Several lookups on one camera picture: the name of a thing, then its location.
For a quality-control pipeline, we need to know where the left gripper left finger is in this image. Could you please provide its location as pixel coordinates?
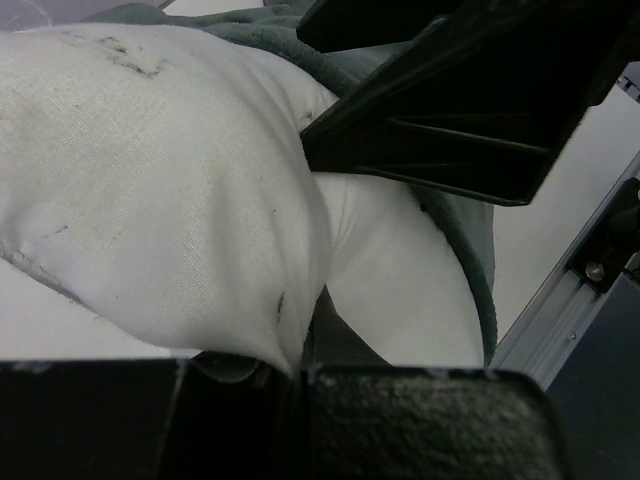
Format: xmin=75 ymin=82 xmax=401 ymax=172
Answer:
xmin=192 ymin=352 xmax=289 ymax=388

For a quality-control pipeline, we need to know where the zebra and green pillowcase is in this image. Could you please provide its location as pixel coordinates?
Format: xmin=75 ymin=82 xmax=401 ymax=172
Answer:
xmin=92 ymin=1 xmax=498 ymax=367

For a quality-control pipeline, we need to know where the white pillow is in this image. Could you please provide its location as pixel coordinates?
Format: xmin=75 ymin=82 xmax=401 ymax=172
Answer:
xmin=1 ymin=24 xmax=484 ymax=374

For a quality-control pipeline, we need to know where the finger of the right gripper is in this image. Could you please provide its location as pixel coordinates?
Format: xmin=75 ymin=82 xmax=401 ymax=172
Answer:
xmin=301 ymin=9 xmax=630 ymax=206
xmin=296 ymin=0 xmax=450 ymax=53

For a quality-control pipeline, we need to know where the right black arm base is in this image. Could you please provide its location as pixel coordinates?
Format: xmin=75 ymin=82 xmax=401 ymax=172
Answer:
xmin=568 ymin=178 xmax=639 ymax=294

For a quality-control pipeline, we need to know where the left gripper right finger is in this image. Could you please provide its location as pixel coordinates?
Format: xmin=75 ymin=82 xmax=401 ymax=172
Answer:
xmin=301 ymin=287 xmax=391 ymax=372

